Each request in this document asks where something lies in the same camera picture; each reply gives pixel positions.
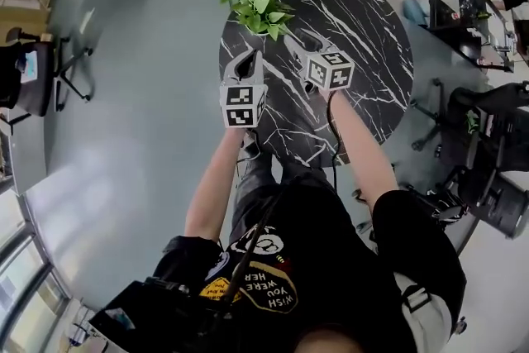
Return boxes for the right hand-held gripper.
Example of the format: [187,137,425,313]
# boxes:
[283,28,356,93]

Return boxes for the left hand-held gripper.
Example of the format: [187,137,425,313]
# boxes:
[219,49,269,131]

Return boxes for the person's left forearm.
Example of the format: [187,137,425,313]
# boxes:
[183,127,250,241]

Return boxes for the white shoulder bag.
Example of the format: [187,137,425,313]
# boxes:
[391,270,455,353]

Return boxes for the person's right forearm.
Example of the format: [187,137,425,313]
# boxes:
[327,88,400,208]

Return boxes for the small green plant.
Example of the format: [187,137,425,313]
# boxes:
[464,109,481,135]

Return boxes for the blue stool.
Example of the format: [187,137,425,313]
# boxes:
[402,0,431,26]

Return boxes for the person's grey trousers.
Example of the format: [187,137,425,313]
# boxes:
[229,150,331,245]

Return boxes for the black marble rectangular table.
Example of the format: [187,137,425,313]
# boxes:
[409,0,518,74]

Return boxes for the black office chair with screen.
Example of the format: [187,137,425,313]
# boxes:
[0,26,97,126]

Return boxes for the person's black printed shirt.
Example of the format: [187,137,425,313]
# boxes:
[152,177,466,353]

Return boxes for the flat cardboard boxes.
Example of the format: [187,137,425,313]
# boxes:
[0,0,54,43]

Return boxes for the grey waste bin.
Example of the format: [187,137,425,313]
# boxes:
[477,176,529,240]

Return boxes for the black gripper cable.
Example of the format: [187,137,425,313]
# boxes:
[326,93,345,195]

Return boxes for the black pack with strap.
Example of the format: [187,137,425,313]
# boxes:
[88,275,236,353]

